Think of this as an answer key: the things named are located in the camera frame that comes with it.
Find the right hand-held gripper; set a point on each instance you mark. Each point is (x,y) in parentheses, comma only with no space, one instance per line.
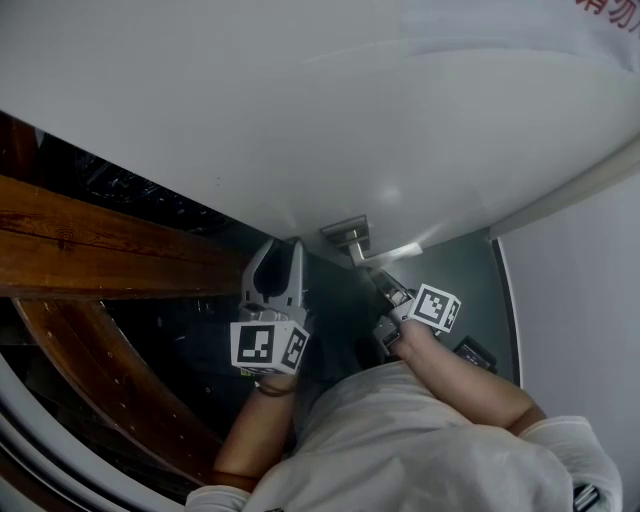
(432,310)

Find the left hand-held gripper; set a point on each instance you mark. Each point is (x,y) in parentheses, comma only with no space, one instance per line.
(260,345)

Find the white door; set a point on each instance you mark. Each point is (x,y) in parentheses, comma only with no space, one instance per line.
(300,110)

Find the person's left forearm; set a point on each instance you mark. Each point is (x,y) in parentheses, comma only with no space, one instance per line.
(255,435)

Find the person's right forearm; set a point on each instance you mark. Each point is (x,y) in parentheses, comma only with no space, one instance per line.
(465,385)

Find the small black box device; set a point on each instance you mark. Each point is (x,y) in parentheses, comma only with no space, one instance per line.
(475,354)

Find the dark wrist band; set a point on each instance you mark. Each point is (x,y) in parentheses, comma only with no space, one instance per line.
(275,390)

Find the brown wooden straight beam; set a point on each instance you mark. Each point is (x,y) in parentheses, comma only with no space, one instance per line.
(110,250)

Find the person's white shirt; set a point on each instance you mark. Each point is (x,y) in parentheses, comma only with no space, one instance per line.
(400,460)

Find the dark wooden curved staircase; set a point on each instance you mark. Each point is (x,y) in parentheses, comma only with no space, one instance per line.
(100,360)

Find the white paper sign red print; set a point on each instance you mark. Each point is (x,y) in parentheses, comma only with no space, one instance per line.
(525,30)

